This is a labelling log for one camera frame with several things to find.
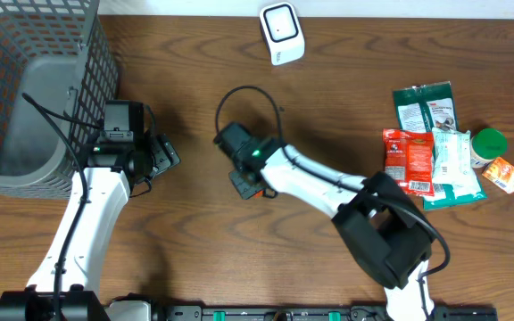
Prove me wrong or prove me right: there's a green lid jar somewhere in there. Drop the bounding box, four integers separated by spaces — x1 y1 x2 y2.
470 128 508 169

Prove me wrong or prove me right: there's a grey mesh basket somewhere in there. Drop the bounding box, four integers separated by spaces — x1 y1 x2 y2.
0 0 119 199

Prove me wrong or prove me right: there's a red packet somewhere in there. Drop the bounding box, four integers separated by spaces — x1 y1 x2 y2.
250 190 265 199

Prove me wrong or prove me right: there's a black mounting rail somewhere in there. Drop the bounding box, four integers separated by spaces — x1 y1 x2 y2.
104 292 499 321

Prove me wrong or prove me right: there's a red snack bag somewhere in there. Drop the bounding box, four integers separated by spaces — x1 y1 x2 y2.
382 129 435 196

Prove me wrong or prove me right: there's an orange Kleenex tissue pack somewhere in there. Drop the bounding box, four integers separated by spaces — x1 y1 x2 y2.
482 157 514 194

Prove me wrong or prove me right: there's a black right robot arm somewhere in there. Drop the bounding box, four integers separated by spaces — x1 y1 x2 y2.
219 136 440 320

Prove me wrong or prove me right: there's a white small packet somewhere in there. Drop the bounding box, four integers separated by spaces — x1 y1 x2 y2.
432 128 481 197

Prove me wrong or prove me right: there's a green white 3M package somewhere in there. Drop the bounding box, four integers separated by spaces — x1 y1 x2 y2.
393 82 487 210

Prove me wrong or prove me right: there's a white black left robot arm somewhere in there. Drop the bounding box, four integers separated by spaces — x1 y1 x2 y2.
0 100 179 320

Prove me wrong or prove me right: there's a white barcode scanner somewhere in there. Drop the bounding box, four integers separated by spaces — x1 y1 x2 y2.
259 2 305 66

